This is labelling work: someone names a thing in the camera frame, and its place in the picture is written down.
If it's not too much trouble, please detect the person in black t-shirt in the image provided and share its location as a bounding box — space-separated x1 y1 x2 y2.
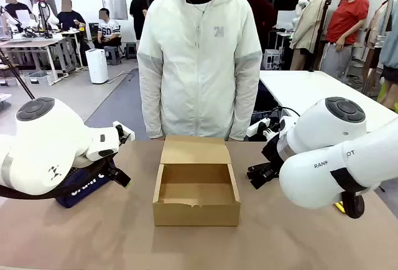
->
4 0 34 24

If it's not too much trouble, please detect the white air purifier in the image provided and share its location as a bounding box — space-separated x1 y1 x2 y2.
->
85 49 109 85

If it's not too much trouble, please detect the seated person in white jersey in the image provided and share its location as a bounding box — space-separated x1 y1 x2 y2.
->
94 7 122 49

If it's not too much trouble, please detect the mannequin in dark red top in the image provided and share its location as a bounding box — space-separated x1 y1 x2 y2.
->
246 0 278 54

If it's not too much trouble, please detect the background work desk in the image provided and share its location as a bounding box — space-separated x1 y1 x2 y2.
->
0 29 84 86

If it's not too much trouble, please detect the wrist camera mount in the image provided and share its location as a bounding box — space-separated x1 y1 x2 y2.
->
262 115 296 137
112 120 136 142

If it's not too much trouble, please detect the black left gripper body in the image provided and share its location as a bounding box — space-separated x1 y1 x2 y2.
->
102 157 123 178

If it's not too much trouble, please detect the grey storage bin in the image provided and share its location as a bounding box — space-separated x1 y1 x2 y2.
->
24 71 51 86

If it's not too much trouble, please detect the brown cardboard box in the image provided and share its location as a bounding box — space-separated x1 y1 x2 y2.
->
152 135 242 227

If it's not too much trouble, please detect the mannequin in beige coat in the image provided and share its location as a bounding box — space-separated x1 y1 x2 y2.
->
290 0 331 71

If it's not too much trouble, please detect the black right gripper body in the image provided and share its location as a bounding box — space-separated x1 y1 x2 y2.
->
261 133 283 174

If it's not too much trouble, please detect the person in dark navy shirt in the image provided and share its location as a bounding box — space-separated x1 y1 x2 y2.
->
57 0 86 32

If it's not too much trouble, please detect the grey stool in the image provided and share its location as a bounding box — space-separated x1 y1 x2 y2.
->
124 42 139 60
103 45 123 66

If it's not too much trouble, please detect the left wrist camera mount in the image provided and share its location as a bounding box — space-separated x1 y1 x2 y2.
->
112 120 136 142

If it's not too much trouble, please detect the white side table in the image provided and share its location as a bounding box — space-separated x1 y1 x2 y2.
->
257 70 389 133

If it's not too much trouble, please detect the standing person in black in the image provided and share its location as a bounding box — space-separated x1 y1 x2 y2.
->
129 0 149 41

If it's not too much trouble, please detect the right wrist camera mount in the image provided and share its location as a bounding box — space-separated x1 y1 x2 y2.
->
262 115 296 137

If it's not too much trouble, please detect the grey wall panel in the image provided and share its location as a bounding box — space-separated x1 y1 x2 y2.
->
99 0 129 21

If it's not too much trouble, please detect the black tripod leg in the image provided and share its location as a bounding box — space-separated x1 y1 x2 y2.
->
0 49 35 100

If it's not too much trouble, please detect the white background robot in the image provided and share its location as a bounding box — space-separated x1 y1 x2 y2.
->
32 0 60 39

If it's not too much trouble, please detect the white plastic crate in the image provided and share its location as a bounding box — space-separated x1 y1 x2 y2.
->
262 49 281 71

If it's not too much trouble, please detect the person in white jacket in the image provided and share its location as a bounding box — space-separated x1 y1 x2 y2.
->
136 0 264 142

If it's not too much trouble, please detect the navy CAMPUS pencil case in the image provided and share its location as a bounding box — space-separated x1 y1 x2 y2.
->
55 165 116 209

